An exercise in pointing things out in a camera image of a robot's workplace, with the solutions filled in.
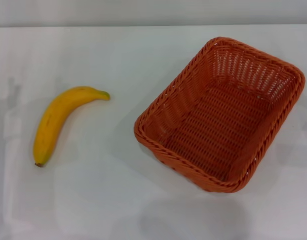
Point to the orange woven rectangular basket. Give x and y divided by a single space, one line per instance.
213 130

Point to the yellow banana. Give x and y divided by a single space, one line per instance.
52 117

